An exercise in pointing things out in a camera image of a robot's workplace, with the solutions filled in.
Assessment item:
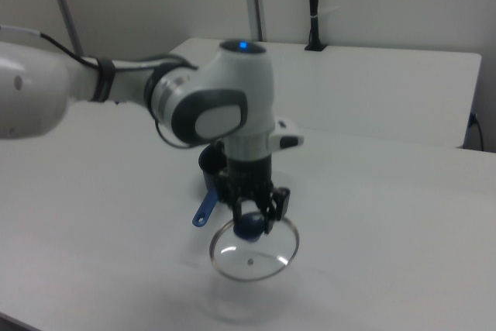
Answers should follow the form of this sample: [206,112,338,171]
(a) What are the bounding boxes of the dark blue saucepan blue handle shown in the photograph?
[191,146,230,228]

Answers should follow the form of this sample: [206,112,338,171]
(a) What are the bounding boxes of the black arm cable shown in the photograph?
[0,24,197,150]

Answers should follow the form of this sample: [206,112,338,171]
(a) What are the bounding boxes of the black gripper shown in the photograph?
[215,153,291,236]

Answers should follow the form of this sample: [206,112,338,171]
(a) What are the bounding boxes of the black camera stand pole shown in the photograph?
[304,0,327,52]

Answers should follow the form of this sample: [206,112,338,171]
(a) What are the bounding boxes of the glass lid blue knob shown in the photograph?
[208,210,301,283]

